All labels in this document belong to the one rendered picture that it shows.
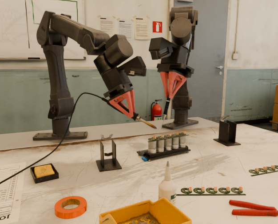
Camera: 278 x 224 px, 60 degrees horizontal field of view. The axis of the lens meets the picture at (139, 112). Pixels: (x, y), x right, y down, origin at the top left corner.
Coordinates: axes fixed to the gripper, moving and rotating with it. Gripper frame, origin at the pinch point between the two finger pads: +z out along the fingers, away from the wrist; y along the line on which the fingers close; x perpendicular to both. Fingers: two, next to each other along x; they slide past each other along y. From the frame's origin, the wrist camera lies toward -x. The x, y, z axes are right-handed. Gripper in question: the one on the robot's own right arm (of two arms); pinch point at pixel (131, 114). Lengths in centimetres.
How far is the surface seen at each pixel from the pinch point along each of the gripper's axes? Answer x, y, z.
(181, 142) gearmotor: -9.1, 4.0, 15.1
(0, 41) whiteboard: 160, 161, -134
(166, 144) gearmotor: -5.6, 0.0, 13.0
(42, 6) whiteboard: 107, 190, -151
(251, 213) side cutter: -21.5, -25.8, 25.2
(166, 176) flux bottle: -11.1, -28.6, 12.1
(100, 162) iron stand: 11.3, -10.4, 7.8
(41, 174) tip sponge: 18.9, -23.7, 2.3
